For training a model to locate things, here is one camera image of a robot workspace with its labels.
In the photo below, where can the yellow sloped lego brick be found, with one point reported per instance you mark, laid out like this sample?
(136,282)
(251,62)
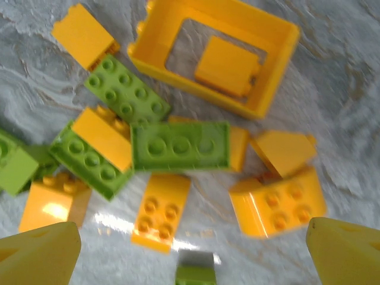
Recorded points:
(285,153)

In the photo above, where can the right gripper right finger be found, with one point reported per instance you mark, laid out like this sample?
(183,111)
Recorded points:
(347,258)

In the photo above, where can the green lego brick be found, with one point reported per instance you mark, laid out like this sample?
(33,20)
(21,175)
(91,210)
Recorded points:
(181,147)
(89,166)
(127,92)
(196,276)
(17,173)

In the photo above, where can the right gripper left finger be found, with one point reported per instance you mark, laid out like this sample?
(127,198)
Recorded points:
(35,261)

